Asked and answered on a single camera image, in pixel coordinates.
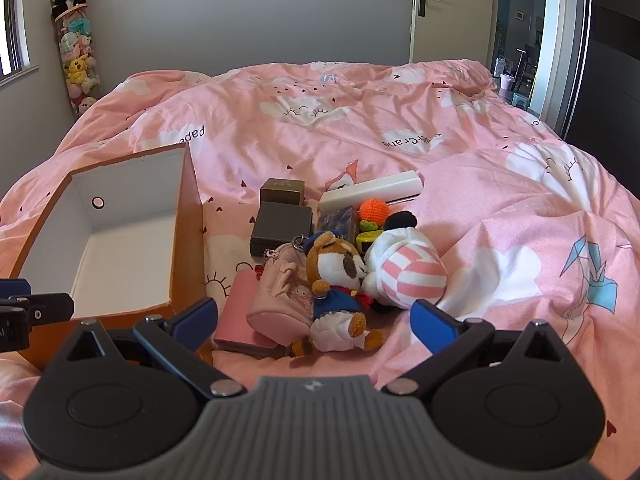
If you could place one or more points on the long white box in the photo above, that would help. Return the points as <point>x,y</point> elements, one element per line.
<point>372,191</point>

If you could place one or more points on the pink trash bin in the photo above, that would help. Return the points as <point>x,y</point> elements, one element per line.
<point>506,82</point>

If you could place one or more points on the orange crochet ball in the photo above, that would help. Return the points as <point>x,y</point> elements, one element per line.
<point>374,208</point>

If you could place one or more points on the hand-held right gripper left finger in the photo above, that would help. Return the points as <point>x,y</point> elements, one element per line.
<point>196,317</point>

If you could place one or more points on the blue patterned packet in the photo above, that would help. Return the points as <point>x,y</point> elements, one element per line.
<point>340,220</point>

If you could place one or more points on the white pink striped plush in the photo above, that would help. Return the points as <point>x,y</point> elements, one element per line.
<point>405,270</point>

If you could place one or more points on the small gold box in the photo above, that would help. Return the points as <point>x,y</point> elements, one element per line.
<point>282,191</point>

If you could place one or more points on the cream door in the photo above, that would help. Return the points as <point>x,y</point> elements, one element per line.
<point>452,10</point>

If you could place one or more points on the pink printed blanket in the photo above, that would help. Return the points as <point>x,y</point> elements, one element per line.
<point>500,210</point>

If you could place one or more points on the orange cardboard box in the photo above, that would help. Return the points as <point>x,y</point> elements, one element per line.
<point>125,240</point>

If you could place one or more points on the pink notebook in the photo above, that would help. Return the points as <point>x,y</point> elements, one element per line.
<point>237,320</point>

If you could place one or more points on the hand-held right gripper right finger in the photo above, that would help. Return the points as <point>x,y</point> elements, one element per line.
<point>431,321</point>

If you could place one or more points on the clear tube of plush toys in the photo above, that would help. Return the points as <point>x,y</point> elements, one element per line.
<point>77,60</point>

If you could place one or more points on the dark grey box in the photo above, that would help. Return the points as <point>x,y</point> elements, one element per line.
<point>281,230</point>

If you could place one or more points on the black wardrobe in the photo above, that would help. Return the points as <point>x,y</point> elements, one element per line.
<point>607,50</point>

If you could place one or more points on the window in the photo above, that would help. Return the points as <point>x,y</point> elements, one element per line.
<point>11,15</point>

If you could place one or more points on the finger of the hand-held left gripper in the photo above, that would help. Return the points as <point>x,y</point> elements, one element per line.
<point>47,306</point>
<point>12,287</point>

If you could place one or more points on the yellow tape measure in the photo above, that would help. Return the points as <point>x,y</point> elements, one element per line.
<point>367,238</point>

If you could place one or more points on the sailor bear plush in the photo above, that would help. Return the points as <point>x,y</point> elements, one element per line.
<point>335,285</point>

